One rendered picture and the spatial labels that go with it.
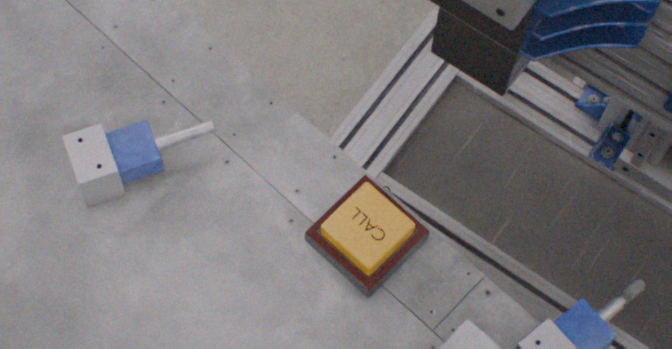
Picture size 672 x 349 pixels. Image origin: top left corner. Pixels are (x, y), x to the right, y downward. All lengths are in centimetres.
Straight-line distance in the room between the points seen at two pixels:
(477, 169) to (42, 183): 82
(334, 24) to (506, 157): 47
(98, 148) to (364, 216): 24
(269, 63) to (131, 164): 101
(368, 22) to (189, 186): 105
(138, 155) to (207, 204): 8
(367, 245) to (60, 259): 27
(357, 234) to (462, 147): 75
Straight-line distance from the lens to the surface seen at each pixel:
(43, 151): 122
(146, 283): 116
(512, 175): 186
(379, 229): 113
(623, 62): 133
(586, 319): 112
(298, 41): 217
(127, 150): 116
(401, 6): 221
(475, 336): 105
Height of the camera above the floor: 189
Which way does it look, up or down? 66 degrees down
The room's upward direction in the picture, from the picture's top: 4 degrees clockwise
